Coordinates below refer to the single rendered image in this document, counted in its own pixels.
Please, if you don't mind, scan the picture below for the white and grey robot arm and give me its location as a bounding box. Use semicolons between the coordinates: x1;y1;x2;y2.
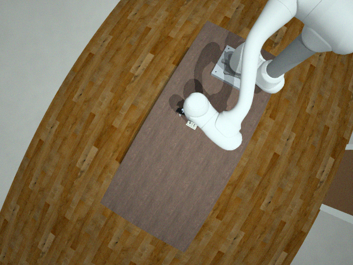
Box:
183;0;353;150

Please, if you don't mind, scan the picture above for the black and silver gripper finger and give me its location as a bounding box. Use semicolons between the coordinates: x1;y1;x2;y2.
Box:
176;108;185;116

